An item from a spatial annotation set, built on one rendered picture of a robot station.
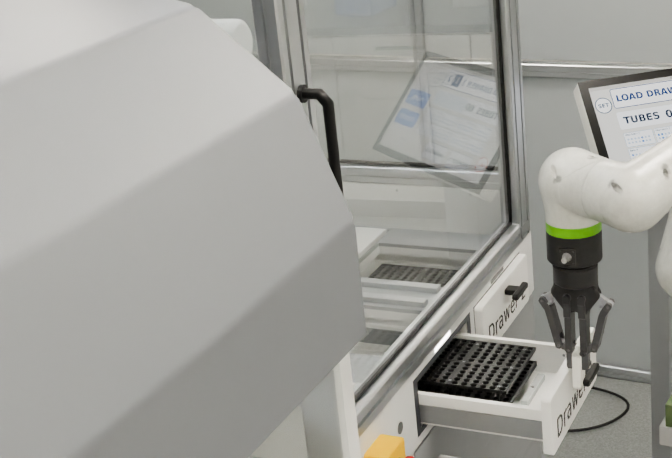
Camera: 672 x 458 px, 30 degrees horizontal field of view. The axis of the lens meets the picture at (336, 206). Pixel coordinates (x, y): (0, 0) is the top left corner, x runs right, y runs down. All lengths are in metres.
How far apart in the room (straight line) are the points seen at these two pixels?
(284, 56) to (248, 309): 0.63
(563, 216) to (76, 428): 1.24
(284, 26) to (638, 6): 2.14
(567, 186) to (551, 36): 1.85
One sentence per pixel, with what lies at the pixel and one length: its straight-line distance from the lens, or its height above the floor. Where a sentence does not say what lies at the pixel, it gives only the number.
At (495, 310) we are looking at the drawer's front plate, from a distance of 2.53.
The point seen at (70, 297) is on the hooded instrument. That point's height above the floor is 1.60.
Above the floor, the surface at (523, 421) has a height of 0.87.
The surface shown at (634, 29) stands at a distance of 3.73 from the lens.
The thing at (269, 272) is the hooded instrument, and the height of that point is 1.51.
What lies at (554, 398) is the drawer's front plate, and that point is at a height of 0.92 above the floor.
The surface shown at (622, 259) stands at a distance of 3.97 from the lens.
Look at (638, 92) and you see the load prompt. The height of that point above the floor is 1.16.
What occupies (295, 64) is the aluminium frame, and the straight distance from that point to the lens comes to 1.73.
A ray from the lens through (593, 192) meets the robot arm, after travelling 1.97.
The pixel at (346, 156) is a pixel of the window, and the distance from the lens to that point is 1.92.
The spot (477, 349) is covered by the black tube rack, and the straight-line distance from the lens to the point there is 2.36.
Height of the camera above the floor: 1.96
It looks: 20 degrees down
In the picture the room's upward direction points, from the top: 6 degrees counter-clockwise
